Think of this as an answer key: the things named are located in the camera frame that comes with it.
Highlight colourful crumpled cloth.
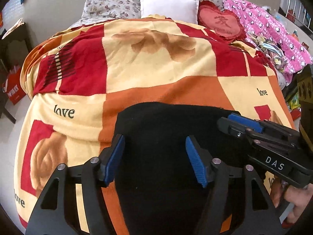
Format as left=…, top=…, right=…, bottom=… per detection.
left=247, top=31, right=288, bottom=73

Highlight red paper bag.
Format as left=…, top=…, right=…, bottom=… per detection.
left=2, top=66, right=26, bottom=105

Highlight person right hand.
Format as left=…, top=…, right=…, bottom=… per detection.
left=270, top=177, right=313, bottom=224

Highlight dark wooden table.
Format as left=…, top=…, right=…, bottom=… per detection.
left=0, top=22, right=33, bottom=124

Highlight pink patterned quilt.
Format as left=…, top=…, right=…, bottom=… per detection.
left=223, top=0, right=312, bottom=74

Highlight orange red love blanket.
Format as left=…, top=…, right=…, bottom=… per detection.
left=14, top=15, right=294, bottom=227

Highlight white pillow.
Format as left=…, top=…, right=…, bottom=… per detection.
left=139, top=0, right=200, bottom=24

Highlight metal rack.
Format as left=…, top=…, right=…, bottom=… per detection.
left=279, top=0, right=312, bottom=31

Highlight black pants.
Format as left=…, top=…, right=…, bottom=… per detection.
left=114, top=102, right=248, bottom=234

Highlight red heart cushion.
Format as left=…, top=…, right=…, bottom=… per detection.
left=198, top=1, right=246, bottom=43

